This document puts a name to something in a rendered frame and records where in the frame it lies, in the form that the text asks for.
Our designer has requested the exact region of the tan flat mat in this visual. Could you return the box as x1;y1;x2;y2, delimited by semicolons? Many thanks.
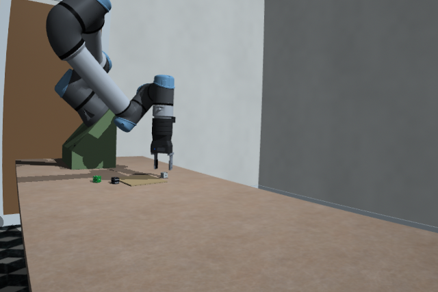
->
119;174;167;186

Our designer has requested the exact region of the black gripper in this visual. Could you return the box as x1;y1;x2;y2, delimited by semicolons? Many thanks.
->
151;105;176;170

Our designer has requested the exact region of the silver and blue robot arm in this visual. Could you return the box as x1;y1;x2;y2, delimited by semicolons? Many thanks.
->
46;0;175;133

